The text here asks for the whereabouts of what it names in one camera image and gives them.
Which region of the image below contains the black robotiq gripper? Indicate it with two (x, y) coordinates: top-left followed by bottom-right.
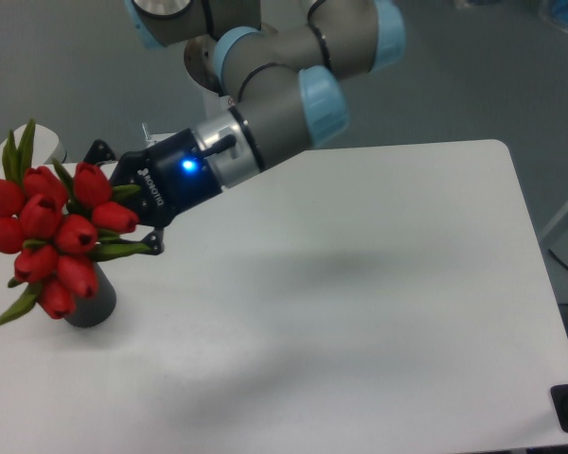
(82, 129), (222, 256)

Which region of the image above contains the red tulip bouquet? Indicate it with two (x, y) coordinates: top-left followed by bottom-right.
(0, 120), (140, 326)

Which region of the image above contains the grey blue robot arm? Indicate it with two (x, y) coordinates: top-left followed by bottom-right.
(90, 1), (406, 261)

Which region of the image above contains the black ribbed cylindrical vase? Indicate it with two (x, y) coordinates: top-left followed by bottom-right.
(64, 265), (117, 328)

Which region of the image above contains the white chair armrest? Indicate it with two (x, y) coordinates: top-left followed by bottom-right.
(0, 124), (67, 167)

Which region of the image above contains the white pedestal base frame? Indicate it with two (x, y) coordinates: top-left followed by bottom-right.
(141, 123), (175, 148)

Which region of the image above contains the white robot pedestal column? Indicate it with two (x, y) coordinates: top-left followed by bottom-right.
(183, 34), (236, 118)

